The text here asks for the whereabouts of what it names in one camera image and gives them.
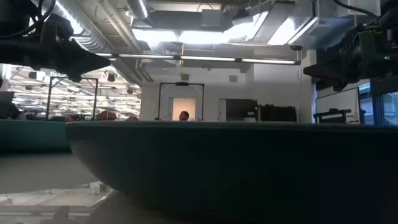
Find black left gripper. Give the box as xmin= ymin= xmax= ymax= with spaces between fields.
xmin=0 ymin=14 xmax=111 ymax=83

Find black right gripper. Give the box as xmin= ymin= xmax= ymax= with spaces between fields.
xmin=303 ymin=21 xmax=398 ymax=91

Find dark teal plastic plate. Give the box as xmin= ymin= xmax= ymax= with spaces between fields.
xmin=65 ymin=120 xmax=398 ymax=224

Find whiteboard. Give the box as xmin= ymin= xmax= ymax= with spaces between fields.
xmin=315 ymin=87 xmax=359 ymax=124

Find black perforated cart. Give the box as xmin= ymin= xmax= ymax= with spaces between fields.
xmin=313 ymin=108 xmax=353 ymax=124

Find red cover object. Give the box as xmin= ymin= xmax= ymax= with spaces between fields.
xmin=95 ymin=110 xmax=118 ymax=121

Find black storage cases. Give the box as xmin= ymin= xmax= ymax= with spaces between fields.
xmin=259 ymin=105 xmax=297 ymax=123

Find grey monitor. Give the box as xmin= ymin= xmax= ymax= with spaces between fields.
xmin=0 ymin=91 xmax=15 ymax=108

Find black cabinet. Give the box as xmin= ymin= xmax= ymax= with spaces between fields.
xmin=226 ymin=98 xmax=259 ymax=122

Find grey ceiling unit box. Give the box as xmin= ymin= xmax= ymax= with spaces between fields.
xmin=201 ymin=9 xmax=223 ymax=29

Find silver ventilation duct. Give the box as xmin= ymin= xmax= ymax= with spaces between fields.
xmin=126 ymin=0 xmax=150 ymax=20

